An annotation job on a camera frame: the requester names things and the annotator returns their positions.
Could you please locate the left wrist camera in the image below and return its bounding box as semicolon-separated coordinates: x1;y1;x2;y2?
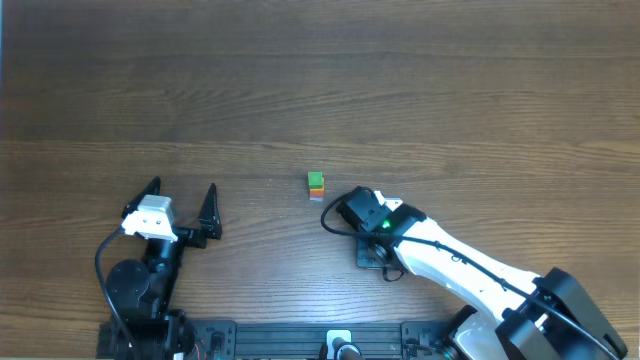
120;194;178;244

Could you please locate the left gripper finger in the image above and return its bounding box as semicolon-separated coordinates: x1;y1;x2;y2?
197;182;224;241
122;175;162;218

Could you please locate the mounting rail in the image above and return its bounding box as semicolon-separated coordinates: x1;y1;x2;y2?
97;319;464;360

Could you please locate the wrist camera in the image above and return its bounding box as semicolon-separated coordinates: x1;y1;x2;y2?
374;190;404;212
120;194;178;244

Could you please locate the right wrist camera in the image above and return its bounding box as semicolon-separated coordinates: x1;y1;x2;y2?
374;190;404;212

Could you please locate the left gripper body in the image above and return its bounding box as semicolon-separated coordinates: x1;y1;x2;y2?
171;225;211;250

